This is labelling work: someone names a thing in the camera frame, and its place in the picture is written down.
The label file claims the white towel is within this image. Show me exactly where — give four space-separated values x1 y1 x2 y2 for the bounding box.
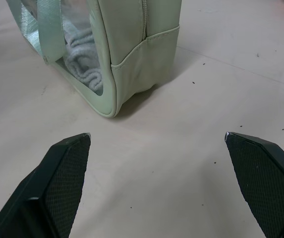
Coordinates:
61 19 105 96

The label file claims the pale green transparent bag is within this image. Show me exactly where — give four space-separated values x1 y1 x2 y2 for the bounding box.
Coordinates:
5 0 181 119

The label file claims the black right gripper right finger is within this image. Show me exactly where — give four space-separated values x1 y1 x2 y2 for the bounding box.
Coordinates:
224 131 284 238

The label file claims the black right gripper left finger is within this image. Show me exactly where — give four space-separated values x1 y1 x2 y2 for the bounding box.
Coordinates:
0 132 92 238

